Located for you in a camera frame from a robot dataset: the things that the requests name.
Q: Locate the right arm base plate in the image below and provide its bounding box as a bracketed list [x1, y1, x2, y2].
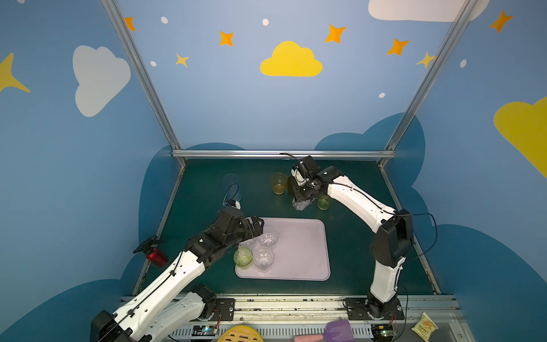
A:
[343, 296, 405, 321]

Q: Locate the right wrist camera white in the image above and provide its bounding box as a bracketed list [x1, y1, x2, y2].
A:
[291, 166, 306, 186]

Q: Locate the tall green cup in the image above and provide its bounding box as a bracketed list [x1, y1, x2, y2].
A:
[316, 195, 333, 211]

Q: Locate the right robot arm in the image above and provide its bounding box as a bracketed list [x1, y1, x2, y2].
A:
[288, 155, 414, 320]

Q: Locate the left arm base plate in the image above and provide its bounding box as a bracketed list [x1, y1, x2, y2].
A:
[198, 298, 235, 321]

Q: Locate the yellow round lid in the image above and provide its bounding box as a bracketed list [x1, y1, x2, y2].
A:
[217, 325, 264, 342]

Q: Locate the pink plastic tray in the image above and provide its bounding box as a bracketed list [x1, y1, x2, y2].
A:
[235, 218, 330, 282]

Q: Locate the brown textured cup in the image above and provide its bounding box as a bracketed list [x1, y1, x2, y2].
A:
[287, 176, 297, 197]

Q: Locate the clear faceted glass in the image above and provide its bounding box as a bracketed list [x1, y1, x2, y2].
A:
[239, 238, 257, 250]
[253, 246, 275, 272]
[292, 198, 313, 211]
[257, 229, 279, 247]

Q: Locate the yellow transparent cup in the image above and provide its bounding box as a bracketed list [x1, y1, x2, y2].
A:
[271, 172, 288, 195]

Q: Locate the clear faceted glass back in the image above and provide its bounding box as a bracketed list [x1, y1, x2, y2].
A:
[257, 229, 279, 247]

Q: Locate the tall blue textured cup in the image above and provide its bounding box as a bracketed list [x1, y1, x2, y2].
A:
[222, 173, 242, 201]

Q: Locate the purple toy shovel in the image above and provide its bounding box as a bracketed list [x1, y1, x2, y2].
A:
[293, 320, 355, 342]

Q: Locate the yellow snack packet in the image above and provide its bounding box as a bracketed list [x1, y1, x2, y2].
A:
[412, 312, 439, 342]

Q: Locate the small green cup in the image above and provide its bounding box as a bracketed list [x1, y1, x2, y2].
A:
[233, 247, 254, 269]

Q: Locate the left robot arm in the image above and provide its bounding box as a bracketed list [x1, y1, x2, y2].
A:
[90, 206, 264, 341]

